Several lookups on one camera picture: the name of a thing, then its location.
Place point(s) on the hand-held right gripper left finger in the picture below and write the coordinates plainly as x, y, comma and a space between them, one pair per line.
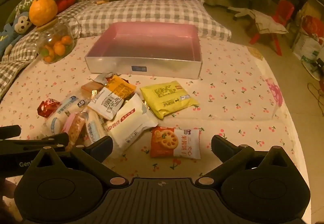
101, 148

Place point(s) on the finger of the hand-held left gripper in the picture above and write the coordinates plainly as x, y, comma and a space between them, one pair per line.
38, 141
10, 131

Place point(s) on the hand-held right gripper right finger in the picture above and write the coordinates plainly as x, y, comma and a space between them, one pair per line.
220, 146

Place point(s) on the clear bread packet blue label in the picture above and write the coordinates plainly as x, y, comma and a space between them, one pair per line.
93, 127
64, 110

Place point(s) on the red foil candy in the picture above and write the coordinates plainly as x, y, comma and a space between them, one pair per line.
48, 107

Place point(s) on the pink wafer packet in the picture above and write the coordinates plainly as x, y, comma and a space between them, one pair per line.
72, 125

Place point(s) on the cream white snack packet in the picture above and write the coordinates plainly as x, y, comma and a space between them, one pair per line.
129, 122

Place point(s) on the orange white biscuit packet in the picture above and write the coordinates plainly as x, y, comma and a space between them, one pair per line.
174, 143

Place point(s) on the orange snack packet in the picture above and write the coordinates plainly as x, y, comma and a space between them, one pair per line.
122, 87

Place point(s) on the pink storage box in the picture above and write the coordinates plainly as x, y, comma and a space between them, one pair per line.
141, 46

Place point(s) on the white barcode snack packet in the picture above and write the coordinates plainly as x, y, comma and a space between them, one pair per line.
106, 103

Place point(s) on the cherry print bed sheet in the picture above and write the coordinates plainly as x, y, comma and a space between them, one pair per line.
227, 87

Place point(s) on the brown snack packet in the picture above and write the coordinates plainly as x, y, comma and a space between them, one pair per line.
91, 88

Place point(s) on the silver foil snack packet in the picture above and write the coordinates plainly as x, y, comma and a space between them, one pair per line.
102, 78

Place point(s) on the yellow snack packet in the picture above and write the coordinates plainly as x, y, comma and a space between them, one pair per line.
167, 98

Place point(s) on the small mandarin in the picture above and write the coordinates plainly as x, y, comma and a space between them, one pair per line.
66, 40
59, 50
49, 52

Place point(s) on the blue monkey plush toy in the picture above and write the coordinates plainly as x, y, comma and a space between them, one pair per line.
21, 23

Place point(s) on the glass jar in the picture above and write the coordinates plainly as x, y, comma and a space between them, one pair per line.
67, 29

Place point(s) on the white round base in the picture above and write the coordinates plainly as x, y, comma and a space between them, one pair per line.
312, 67

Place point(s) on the orange fruit ornament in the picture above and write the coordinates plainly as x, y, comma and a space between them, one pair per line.
43, 10

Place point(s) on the white plastic bag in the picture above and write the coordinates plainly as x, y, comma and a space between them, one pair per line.
305, 46

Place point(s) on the white patterned cloth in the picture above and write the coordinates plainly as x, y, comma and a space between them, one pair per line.
268, 22

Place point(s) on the small red cushion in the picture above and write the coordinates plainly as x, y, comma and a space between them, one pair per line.
66, 2

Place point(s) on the grey checked pillow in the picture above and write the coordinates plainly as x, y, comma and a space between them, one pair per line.
151, 13

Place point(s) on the red plastic chair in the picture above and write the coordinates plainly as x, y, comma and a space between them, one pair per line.
286, 10

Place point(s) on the red paper bag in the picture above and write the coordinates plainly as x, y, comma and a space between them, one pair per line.
311, 25

